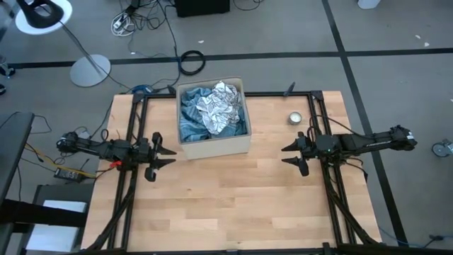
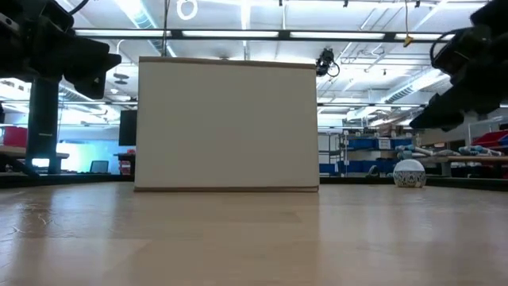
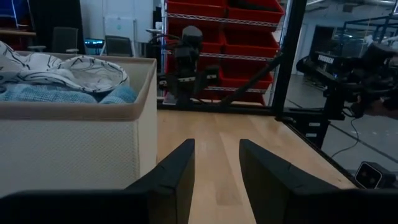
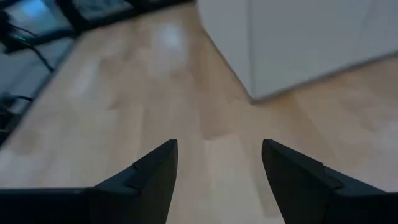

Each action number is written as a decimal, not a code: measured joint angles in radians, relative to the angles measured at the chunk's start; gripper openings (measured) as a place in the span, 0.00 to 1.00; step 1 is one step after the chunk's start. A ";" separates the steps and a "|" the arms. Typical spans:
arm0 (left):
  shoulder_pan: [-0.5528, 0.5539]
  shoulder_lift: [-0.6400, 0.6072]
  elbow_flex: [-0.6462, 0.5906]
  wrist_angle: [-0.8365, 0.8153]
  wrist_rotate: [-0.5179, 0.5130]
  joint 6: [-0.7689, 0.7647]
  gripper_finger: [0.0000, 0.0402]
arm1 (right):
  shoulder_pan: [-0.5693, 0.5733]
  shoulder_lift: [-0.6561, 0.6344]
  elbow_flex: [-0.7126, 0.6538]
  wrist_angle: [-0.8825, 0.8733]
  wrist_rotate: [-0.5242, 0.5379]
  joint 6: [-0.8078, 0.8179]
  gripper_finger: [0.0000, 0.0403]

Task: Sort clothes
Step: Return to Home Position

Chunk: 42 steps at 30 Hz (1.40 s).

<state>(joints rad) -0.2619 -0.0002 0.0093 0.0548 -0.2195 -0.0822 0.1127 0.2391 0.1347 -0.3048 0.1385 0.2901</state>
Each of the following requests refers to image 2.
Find wooden work table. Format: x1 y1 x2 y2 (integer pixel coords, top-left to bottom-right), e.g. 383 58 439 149
0 145 71 176

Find black overhead crossbar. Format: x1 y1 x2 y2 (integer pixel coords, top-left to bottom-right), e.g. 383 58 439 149
73 27 457 43

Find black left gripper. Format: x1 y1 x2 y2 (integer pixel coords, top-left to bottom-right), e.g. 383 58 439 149
0 0 122 100

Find black aluminium frame rails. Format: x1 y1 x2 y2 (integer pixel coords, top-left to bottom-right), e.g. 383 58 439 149
319 175 508 192
0 172 136 189

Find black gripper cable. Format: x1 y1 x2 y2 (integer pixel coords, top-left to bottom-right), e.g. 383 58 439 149
67 0 91 16
429 28 456 61

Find long wooden workbench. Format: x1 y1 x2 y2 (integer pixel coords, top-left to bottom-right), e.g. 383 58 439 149
412 154 508 179

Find black monitor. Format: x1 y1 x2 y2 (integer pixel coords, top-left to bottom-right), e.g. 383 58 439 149
118 109 138 147

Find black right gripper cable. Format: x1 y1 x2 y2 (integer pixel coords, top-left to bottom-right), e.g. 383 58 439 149
429 28 456 61

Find beige fabric storage box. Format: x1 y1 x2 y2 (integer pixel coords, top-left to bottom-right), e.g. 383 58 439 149
133 56 321 194

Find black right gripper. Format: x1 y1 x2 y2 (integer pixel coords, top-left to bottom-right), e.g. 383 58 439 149
410 24 508 133

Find yellow hanging tag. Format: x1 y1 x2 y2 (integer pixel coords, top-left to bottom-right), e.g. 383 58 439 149
402 0 414 48

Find black overhead camera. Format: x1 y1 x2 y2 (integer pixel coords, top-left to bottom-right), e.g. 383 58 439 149
315 47 341 79

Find black vertical frame post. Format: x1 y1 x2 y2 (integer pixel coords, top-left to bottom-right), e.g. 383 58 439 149
25 77 61 176

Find shelf with blue bins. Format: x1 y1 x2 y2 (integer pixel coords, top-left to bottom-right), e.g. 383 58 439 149
318 133 414 176

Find teal rolled bundle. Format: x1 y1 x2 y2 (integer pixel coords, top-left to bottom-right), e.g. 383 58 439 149
395 145 433 160
458 145 493 157

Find red storage bin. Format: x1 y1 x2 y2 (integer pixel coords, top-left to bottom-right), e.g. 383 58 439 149
471 129 508 149
2 126 29 149

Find grey laptop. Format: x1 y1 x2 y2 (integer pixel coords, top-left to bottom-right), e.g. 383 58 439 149
88 159 110 175

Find white patterned round container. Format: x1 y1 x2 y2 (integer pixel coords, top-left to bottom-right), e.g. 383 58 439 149
392 158 427 189

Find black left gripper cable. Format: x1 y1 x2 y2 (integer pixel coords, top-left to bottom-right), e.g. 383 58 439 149
67 0 91 16

